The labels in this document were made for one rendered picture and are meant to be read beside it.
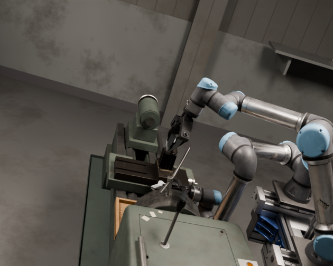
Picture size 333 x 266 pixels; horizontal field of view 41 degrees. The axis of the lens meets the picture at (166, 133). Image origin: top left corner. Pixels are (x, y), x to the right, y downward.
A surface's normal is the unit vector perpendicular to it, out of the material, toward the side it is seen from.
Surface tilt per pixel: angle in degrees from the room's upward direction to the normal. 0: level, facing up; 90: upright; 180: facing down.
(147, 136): 90
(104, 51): 90
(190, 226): 0
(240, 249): 0
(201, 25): 90
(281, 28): 90
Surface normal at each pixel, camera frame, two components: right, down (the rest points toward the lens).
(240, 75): -0.04, 0.42
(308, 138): -0.52, 0.11
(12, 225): 0.28, -0.87
